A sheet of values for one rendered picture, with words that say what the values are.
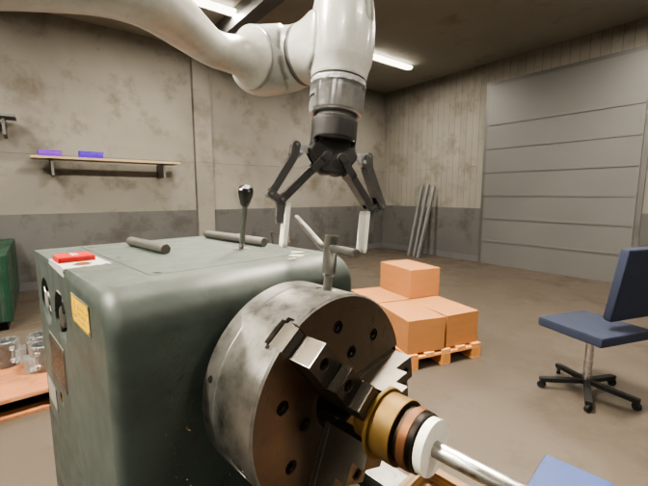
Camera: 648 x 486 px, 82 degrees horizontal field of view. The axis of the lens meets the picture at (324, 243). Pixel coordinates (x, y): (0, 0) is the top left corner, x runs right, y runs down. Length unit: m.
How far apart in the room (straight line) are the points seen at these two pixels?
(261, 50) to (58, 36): 6.51
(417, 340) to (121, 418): 2.68
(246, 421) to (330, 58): 0.52
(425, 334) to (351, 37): 2.71
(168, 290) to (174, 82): 6.79
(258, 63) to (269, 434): 0.56
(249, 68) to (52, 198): 6.19
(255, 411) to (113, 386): 0.20
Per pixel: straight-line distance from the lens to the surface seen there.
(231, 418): 0.54
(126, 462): 0.64
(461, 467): 0.50
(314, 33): 0.65
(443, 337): 3.24
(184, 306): 0.58
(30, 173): 6.77
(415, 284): 3.61
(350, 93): 0.61
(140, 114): 7.03
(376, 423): 0.51
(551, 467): 0.49
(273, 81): 0.70
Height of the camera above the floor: 1.38
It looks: 8 degrees down
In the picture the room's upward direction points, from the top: straight up
